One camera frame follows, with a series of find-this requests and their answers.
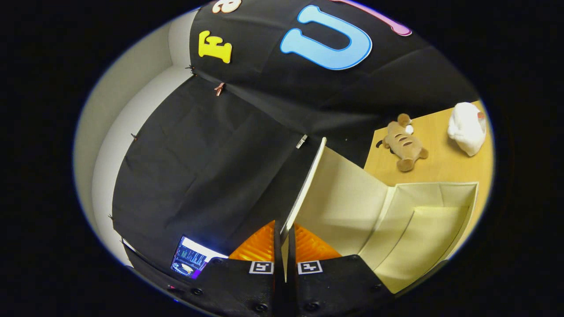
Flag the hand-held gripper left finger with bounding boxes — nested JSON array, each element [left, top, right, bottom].
[[176, 220, 282, 317]]

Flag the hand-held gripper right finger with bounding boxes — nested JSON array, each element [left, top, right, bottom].
[[287, 222, 393, 317]]

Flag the grey fabric storage box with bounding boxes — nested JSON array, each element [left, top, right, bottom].
[[280, 137, 479, 295]]

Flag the brown striped plush toy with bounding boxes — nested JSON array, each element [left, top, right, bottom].
[[376, 114, 429, 172]]

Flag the white plush toy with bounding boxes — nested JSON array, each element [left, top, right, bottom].
[[447, 102, 487, 157]]

